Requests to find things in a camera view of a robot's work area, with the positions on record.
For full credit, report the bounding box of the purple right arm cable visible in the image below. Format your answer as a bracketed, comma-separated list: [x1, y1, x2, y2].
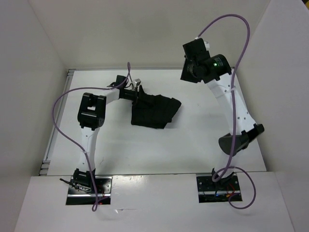
[197, 14, 257, 209]

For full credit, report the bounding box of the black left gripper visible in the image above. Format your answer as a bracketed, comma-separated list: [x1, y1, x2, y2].
[123, 85, 152, 109]

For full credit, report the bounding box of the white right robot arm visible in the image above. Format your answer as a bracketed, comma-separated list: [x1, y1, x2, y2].
[181, 37, 265, 190]

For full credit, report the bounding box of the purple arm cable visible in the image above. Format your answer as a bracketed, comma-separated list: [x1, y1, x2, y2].
[52, 62, 132, 211]
[197, 14, 257, 209]

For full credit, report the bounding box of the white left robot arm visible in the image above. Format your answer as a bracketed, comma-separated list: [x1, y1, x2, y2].
[71, 75, 141, 193]

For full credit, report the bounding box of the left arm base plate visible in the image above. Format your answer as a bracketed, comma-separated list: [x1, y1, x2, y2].
[66, 176, 112, 205]

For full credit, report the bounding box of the black pleated skirt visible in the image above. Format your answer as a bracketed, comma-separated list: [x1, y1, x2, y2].
[131, 88, 182, 129]

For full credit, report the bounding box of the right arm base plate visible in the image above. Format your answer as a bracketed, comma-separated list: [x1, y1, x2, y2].
[196, 173, 242, 203]

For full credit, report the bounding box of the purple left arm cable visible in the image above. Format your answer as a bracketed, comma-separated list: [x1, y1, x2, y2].
[52, 62, 132, 211]

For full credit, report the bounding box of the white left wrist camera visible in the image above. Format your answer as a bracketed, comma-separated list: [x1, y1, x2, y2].
[132, 78, 141, 88]

